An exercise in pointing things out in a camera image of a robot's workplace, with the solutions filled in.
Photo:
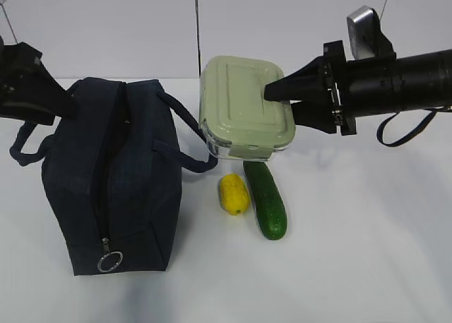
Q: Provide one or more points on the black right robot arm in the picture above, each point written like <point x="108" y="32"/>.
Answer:
<point x="387" y="84"/>

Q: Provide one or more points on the yellow corn cob piece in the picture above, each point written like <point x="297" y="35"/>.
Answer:
<point x="234" y="195"/>

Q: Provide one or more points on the green cucumber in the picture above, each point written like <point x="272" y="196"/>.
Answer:
<point x="270" y="209"/>

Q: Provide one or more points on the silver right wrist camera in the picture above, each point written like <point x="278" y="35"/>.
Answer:
<point x="361" y="27"/>

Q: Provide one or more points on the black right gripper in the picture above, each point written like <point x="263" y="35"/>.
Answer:
<point x="323" y="79"/>

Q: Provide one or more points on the navy blue lunch bag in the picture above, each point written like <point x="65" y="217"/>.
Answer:
<point x="113" y="175"/>

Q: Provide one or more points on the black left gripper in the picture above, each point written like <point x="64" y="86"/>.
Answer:
<point x="28" y="91"/>

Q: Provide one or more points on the green lidded glass container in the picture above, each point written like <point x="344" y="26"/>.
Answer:
<point x="236" y="119"/>

